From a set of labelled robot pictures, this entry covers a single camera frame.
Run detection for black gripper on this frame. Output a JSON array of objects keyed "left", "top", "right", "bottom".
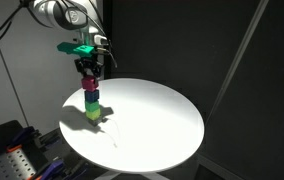
[{"left": 74, "top": 53, "right": 105, "bottom": 81}]

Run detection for purple orange spring clamp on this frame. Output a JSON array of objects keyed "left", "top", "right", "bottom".
[
  {"left": 6, "top": 125, "right": 62, "bottom": 154},
  {"left": 31, "top": 159, "right": 90, "bottom": 180}
]

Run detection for blue block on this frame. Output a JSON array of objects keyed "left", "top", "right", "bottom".
[{"left": 84, "top": 89, "right": 100, "bottom": 103}]

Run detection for pink block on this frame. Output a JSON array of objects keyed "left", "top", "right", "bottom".
[{"left": 81, "top": 75, "right": 100, "bottom": 93}]

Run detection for orange-handled clamps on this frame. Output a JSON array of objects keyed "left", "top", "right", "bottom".
[{"left": 0, "top": 119, "right": 74, "bottom": 180}]

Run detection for white table pedestal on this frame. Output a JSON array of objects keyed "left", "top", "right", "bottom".
[{"left": 95, "top": 169, "right": 170, "bottom": 180}]

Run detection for green block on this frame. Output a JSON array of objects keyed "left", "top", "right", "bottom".
[{"left": 84, "top": 99, "right": 101, "bottom": 113}]

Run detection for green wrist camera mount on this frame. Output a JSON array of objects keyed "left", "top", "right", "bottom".
[{"left": 56, "top": 42, "right": 96, "bottom": 56}]

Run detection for yellow-green block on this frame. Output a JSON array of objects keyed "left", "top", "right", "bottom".
[{"left": 85, "top": 109, "right": 102, "bottom": 122}]

